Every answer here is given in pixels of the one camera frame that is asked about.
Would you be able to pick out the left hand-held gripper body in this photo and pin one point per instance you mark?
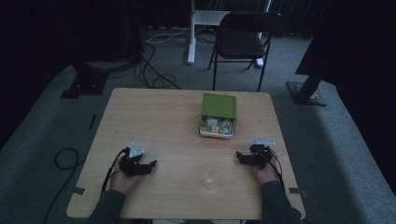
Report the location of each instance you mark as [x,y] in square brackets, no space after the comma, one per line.
[132,166]

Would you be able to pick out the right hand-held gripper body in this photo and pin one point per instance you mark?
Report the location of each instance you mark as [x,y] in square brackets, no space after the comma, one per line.
[259,157]

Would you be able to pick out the person's left hand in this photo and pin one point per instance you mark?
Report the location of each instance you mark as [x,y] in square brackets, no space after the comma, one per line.
[121,183]

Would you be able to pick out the person's right hand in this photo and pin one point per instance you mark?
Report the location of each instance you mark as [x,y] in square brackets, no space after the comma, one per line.
[267,175]

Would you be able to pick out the clear glass cup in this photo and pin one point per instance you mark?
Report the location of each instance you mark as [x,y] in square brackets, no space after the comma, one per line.
[212,177]

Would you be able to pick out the pile of small packets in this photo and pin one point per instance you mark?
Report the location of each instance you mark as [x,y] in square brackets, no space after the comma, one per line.
[218,126]

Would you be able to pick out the grey tape piece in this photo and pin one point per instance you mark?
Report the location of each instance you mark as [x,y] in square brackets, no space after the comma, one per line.
[78,190]
[295,190]

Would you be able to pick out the white box with green lid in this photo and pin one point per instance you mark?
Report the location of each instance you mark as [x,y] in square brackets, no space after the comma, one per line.
[219,105]

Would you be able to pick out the black tape strip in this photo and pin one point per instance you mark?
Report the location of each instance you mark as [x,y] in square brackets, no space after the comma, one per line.
[92,122]

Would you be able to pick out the black stand with bolted base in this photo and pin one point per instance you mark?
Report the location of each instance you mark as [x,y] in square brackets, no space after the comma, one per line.
[306,91]

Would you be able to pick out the black stand base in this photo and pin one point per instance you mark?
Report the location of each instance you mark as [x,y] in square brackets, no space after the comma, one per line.
[85,84]

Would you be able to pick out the black folding chair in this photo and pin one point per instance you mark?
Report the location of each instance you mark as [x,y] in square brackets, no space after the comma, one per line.
[239,43]

